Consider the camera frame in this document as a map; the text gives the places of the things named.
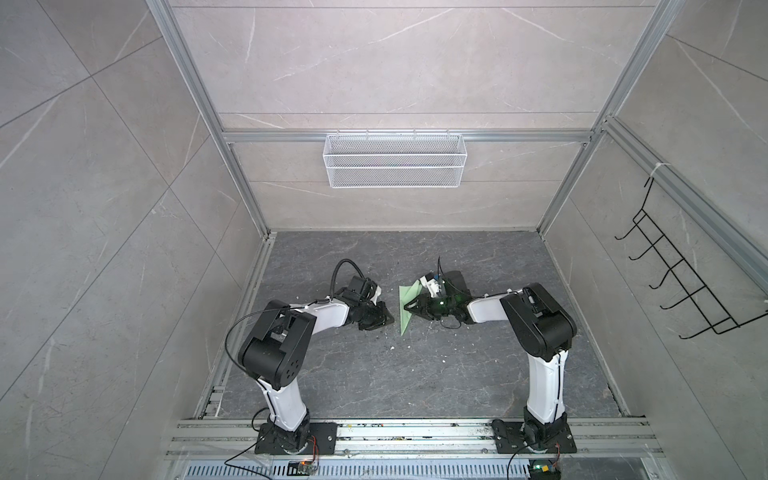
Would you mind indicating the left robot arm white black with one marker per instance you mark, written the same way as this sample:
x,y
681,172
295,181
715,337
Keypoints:
x,y
275,348

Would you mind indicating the small circuit board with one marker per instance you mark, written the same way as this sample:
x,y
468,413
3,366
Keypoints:
x,y
544,470
302,468

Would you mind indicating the right small circuit board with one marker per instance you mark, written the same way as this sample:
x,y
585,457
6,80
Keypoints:
x,y
544,470

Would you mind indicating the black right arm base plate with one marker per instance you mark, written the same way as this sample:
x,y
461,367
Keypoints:
x,y
530,436

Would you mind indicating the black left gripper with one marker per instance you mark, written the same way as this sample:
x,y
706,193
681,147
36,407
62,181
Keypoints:
x,y
385,318

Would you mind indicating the aluminium frame rail front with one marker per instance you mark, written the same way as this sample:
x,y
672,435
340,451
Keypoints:
x,y
421,438

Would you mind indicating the white wire mesh basket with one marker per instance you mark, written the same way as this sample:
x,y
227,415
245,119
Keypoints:
x,y
369,161

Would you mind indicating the black wire hook rack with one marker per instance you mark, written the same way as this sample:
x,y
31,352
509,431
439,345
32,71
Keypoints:
x,y
695,290

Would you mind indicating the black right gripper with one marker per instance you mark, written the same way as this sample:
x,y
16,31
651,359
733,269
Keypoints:
x,y
424,305

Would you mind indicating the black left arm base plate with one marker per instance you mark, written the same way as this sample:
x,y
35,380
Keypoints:
x,y
313,437

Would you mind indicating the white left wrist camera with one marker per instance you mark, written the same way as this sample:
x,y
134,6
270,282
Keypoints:
x,y
376,295

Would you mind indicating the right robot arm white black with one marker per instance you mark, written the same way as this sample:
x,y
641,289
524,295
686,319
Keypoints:
x,y
542,327

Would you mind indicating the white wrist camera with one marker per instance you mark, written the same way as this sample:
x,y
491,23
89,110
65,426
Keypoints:
x,y
433,284
376,295

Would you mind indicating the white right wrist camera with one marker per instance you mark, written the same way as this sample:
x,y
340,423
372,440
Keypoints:
x,y
433,284

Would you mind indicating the left small circuit board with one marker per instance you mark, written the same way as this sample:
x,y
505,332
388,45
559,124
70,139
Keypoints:
x,y
302,468

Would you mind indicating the light green paper sheet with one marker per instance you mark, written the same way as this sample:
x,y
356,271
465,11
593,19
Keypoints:
x,y
415,300

